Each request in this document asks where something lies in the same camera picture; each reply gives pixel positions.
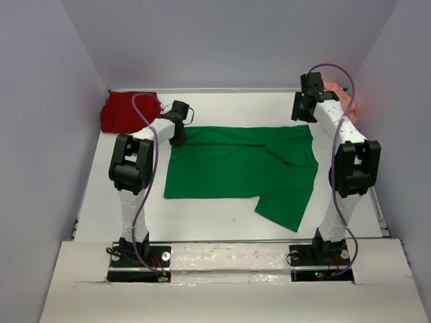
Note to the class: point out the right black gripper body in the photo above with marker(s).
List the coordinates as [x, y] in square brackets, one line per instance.
[299, 112]

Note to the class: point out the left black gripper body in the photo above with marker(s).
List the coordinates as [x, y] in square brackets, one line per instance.
[179, 139]

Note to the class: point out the green t shirt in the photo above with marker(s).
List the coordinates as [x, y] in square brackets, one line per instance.
[274, 164]

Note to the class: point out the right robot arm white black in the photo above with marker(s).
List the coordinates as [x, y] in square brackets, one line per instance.
[354, 167]

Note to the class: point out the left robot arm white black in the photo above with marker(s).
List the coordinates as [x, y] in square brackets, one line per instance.
[132, 170]

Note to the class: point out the pink t shirt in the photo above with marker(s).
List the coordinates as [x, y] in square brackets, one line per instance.
[344, 99]

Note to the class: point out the folded red t shirt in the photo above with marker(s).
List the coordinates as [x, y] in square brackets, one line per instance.
[119, 116]

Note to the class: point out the aluminium rail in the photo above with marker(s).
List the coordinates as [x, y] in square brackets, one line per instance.
[286, 241]

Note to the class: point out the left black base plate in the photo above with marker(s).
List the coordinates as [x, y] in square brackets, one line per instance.
[124, 268]

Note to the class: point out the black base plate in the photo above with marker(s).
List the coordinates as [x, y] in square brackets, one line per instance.
[124, 268]
[308, 266]

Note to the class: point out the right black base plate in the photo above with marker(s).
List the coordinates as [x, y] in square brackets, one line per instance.
[308, 266]

